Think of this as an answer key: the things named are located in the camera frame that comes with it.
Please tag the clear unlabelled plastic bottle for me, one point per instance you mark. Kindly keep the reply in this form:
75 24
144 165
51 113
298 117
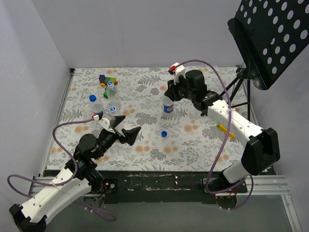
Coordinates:
114 96

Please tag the green blue toy figure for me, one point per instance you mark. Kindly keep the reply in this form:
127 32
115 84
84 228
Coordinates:
105 93

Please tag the Pepsi bottle blue label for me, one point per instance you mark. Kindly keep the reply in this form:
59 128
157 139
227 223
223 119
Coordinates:
168 107

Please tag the colourful toy block train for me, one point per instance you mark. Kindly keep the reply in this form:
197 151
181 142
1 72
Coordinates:
104 80

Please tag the blue bottle cap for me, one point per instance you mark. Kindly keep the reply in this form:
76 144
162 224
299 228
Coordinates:
92 98
164 133

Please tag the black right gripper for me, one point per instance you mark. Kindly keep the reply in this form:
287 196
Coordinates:
172 90

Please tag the white bottle cap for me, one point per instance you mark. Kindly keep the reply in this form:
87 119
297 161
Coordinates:
113 109

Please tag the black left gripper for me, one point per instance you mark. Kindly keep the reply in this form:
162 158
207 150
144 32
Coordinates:
121 135

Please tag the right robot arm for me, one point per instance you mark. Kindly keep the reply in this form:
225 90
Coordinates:
261 147

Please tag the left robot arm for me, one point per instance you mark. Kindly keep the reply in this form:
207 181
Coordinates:
77 178

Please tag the yellow green toy block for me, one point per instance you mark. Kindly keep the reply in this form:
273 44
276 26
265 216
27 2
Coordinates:
223 129

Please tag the black music stand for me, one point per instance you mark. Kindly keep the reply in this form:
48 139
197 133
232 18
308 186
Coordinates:
269 34

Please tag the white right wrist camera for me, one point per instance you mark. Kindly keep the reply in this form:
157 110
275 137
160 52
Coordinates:
177 70

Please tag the Pocari Sweat labelled bottle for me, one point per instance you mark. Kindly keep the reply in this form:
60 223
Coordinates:
97 106

